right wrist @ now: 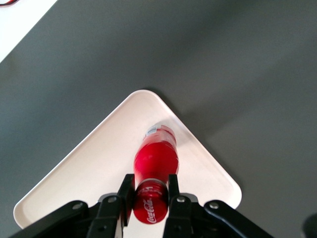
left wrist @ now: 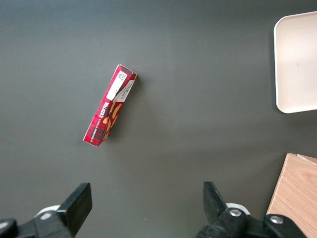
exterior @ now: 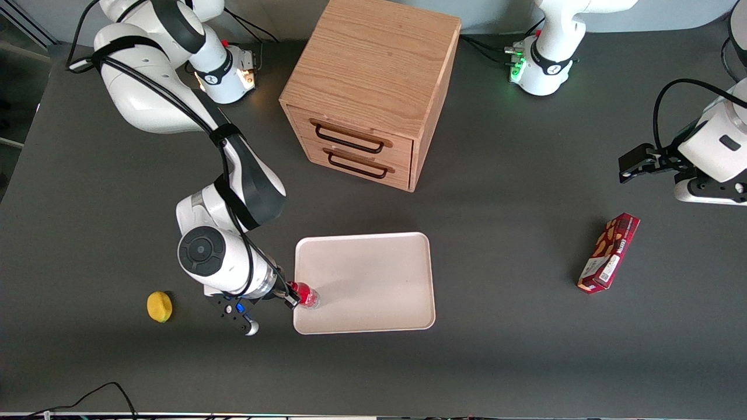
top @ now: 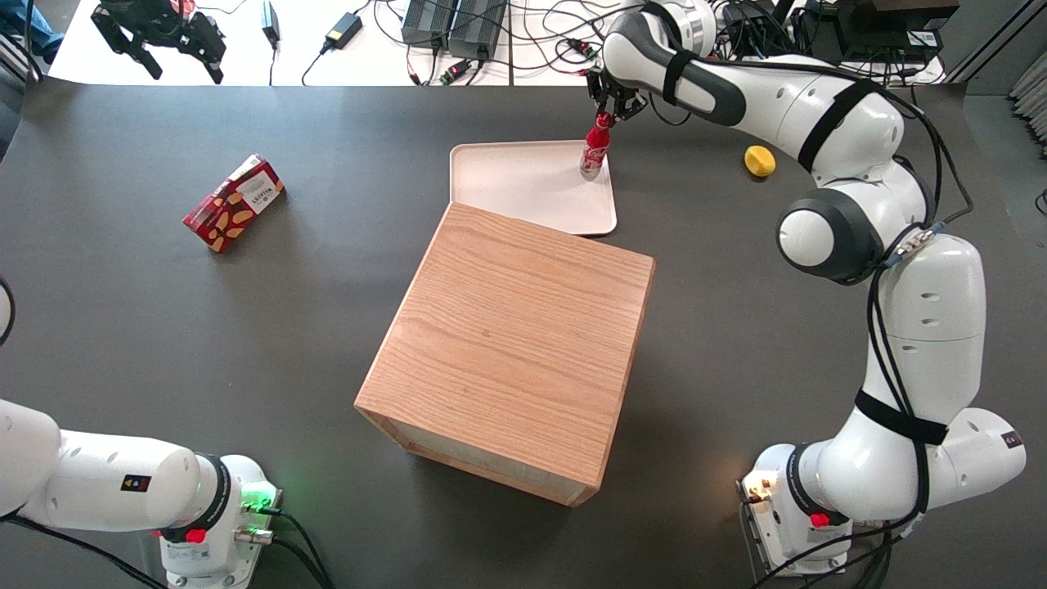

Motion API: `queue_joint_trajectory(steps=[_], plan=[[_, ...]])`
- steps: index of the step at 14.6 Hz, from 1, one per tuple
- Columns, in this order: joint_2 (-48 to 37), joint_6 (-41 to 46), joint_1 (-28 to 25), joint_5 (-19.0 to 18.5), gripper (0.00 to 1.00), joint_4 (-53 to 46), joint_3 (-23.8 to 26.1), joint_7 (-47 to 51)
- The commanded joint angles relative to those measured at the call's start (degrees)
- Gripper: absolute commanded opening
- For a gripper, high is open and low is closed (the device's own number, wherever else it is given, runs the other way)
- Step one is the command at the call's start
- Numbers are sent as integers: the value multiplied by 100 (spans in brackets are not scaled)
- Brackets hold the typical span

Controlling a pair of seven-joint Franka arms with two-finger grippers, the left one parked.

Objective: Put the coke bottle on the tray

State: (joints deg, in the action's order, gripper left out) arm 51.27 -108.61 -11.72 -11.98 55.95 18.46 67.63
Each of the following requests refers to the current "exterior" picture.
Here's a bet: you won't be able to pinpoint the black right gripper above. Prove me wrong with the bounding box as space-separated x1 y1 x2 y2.
257 267 302 310

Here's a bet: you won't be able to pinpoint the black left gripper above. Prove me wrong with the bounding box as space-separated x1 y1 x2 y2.
619 140 698 185

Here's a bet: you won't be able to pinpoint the small red coke bottle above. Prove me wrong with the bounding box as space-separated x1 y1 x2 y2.
290 281 321 309

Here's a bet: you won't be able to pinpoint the beige plastic tray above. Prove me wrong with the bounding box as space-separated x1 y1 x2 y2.
292 232 437 335

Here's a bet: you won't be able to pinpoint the red cookie box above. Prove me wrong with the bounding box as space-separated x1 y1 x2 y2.
577 212 641 295

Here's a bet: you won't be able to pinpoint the yellow lemon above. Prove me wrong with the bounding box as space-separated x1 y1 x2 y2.
146 291 173 323

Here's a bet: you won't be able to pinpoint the wooden drawer cabinet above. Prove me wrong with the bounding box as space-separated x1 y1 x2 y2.
279 0 462 193

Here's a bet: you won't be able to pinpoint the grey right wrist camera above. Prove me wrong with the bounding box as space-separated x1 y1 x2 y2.
203 290 261 337

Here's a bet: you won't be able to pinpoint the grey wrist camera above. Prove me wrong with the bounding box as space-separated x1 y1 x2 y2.
203 290 261 337
674 173 747 206

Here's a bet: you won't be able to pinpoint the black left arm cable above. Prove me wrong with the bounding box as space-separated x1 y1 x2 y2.
652 78 747 153

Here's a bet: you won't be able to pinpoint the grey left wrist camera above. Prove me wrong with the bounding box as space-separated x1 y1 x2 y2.
674 173 747 206

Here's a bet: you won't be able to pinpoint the wooden drawer with black handle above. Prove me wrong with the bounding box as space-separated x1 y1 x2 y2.
298 135 413 191
286 105 414 166

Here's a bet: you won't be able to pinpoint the white device with black cable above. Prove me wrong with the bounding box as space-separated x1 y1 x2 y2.
721 0 747 82

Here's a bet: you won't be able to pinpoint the black left base cables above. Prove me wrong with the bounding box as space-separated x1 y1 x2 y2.
460 17 546 66

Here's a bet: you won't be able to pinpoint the black base cables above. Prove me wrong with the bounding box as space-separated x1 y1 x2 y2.
222 8 282 74
460 17 546 66

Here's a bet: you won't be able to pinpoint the black cable at table edge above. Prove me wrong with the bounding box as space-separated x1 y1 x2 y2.
23 381 138 420

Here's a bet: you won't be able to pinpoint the black right base cables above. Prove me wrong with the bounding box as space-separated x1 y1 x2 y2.
222 8 282 74

